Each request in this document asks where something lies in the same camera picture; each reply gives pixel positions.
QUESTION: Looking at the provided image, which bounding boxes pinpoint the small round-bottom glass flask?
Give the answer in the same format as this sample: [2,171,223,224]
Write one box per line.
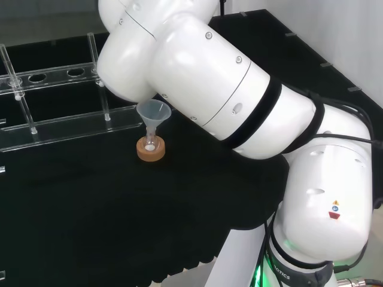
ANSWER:
[142,126,159,152]

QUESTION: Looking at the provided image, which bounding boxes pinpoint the black bench cloth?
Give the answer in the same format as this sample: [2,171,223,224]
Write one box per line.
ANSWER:
[0,8,383,283]

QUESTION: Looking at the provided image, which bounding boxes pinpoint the clear acrylic funnel stand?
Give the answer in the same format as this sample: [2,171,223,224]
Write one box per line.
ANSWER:
[0,32,145,154]

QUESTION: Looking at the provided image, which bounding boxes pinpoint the translucent plastic funnel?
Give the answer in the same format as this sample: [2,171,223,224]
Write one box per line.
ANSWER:
[136,100,172,136]

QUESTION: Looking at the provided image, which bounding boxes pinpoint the brown cork ring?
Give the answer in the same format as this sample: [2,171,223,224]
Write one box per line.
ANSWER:
[136,136,166,163]

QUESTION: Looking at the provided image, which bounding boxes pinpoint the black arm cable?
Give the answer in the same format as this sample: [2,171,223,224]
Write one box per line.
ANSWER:
[305,88,383,210]

